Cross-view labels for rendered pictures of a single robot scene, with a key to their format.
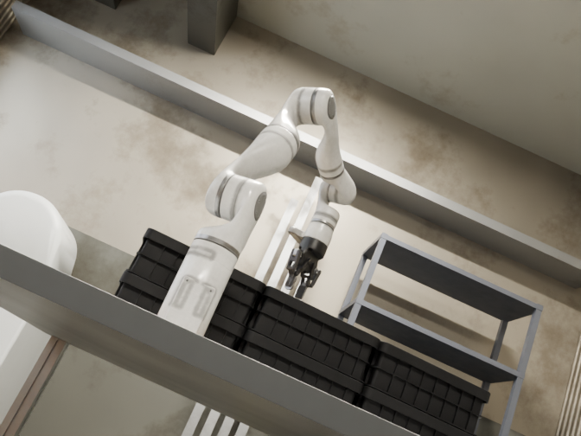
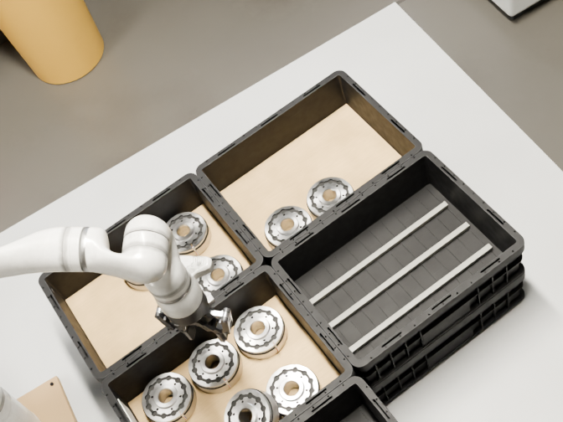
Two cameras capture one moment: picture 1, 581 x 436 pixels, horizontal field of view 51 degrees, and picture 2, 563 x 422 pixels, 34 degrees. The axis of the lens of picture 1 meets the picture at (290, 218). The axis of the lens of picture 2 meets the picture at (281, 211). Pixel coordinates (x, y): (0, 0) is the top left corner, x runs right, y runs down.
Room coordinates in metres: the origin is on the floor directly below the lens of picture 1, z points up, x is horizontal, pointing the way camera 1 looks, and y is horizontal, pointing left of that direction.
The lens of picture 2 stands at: (1.66, -0.94, 2.44)
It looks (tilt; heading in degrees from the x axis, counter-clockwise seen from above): 55 degrees down; 81
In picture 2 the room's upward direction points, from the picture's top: 23 degrees counter-clockwise
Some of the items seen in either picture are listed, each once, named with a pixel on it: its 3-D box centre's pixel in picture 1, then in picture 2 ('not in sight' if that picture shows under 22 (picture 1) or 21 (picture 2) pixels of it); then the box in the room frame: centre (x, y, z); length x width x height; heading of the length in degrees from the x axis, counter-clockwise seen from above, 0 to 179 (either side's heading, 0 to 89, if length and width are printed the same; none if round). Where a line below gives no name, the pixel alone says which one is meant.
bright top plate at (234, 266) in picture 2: not in sight; (219, 276); (1.65, 0.10, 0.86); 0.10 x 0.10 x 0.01
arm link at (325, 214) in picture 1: (328, 202); (155, 257); (1.58, -0.08, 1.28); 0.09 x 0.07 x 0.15; 60
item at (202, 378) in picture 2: not in sight; (213, 362); (1.55, -0.07, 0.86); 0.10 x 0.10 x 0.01
